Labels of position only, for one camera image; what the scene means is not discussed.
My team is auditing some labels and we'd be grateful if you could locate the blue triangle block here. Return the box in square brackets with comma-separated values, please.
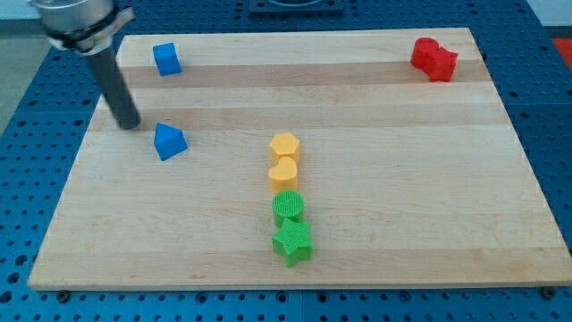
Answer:
[154, 123, 188, 161]

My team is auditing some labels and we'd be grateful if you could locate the yellow heart block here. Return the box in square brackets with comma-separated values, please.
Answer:
[268, 157, 299, 194]

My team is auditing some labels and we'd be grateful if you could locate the yellow hexagon block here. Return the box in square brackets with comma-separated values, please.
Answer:
[269, 132, 300, 165]

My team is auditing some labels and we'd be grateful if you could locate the green cylinder block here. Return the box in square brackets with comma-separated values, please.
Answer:
[272, 191, 304, 228]

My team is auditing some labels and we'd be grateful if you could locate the green star block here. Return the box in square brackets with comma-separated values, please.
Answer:
[272, 218, 314, 267]

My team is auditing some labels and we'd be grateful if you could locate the light wooden board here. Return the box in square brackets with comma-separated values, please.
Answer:
[29, 28, 571, 291]

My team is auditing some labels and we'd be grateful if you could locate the blue cube block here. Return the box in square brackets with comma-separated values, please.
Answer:
[152, 43, 182, 76]

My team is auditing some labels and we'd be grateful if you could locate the red cylinder block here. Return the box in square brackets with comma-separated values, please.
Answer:
[410, 38, 440, 69]

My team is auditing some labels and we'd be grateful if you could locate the red star block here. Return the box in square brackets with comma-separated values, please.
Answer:
[422, 47, 458, 82]

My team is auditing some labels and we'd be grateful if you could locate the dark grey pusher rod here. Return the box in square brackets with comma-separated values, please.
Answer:
[86, 47, 140, 130]

